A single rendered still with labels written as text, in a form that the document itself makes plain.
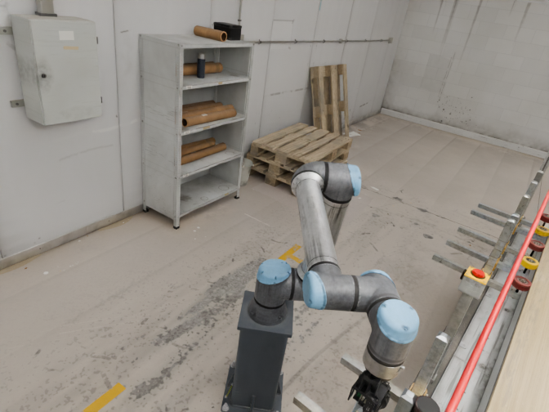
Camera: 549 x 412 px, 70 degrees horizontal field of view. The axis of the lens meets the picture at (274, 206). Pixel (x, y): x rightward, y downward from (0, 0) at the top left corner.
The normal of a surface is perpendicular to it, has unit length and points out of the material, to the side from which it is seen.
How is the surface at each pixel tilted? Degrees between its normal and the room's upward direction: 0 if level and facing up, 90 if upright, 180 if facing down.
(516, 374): 0
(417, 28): 90
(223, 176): 90
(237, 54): 90
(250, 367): 90
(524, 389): 0
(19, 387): 0
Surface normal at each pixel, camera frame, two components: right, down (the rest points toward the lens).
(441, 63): -0.55, 0.33
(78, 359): 0.14, -0.87
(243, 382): -0.07, 0.47
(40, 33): 0.82, 0.36
